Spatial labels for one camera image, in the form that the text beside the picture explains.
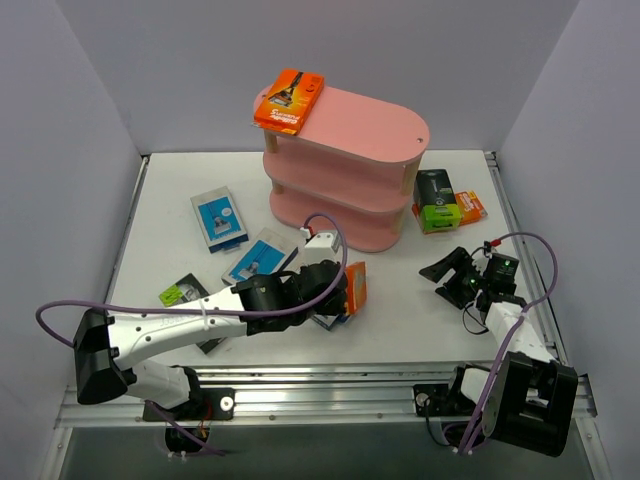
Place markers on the black green razor box left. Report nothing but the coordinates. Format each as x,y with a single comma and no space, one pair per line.
185,290

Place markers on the blue razor box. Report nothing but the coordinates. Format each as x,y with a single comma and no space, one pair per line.
219,220
330,322
269,252

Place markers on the black green razor box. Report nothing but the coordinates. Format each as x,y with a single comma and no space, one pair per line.
435,200
185,290

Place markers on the black green razor box right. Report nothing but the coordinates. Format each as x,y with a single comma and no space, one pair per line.
435,200

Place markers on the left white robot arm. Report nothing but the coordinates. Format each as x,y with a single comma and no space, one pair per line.
113,353

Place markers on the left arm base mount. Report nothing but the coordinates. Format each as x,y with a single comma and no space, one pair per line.
188,426

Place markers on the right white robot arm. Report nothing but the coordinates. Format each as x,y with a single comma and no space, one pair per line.
527,400

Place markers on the small orange razor box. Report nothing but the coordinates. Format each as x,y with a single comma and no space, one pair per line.
471,211

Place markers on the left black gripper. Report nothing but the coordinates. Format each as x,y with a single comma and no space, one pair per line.
338,301

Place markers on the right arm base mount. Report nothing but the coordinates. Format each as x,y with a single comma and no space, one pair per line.
446,414

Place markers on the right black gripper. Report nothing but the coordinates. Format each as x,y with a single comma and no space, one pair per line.
463,280

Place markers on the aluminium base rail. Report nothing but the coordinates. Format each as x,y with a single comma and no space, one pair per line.
300,396

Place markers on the pink three-tier shelf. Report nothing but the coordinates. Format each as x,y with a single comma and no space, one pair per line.
355,160

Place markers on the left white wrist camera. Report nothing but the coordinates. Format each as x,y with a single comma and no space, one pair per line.
319,245

